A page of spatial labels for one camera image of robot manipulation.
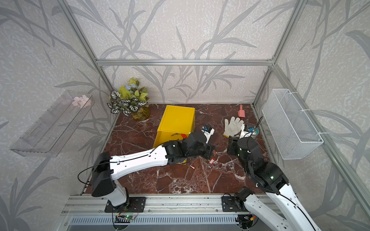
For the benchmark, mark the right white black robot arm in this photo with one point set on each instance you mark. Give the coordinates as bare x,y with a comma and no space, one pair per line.
108,169

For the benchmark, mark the artificial plant in vase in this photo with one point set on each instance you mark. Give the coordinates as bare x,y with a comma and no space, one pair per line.
130,100

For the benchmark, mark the white wire mesh basket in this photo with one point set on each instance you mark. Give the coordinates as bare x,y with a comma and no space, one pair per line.
294,133

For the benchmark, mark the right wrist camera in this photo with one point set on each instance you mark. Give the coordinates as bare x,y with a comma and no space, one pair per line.
208,131

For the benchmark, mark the black mounting plate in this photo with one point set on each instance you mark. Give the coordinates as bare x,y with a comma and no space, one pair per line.
134,205
232,204

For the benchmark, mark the pink plastic scoop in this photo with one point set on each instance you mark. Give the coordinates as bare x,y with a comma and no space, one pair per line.
241,112

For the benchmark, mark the yellow drawer cabinet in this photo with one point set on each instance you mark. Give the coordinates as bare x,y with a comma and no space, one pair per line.
176,124

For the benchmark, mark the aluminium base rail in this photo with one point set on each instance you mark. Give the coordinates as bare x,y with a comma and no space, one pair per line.
159,204

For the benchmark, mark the clear acrylic wall shelf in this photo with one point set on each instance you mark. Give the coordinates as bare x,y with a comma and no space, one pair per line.
50,133

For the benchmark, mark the white work glove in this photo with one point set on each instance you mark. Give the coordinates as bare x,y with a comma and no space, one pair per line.
232,127

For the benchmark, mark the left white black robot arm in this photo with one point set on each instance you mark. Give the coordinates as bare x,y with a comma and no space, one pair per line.
269,178

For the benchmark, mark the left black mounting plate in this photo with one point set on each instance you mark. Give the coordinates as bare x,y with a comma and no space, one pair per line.
134,205

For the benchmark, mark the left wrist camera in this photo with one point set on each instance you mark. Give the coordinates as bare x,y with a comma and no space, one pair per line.
244,134

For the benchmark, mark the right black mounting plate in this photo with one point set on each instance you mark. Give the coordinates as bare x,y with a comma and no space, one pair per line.
232,204

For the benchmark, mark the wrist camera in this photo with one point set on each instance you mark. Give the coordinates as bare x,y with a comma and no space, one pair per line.
208,131
244,134

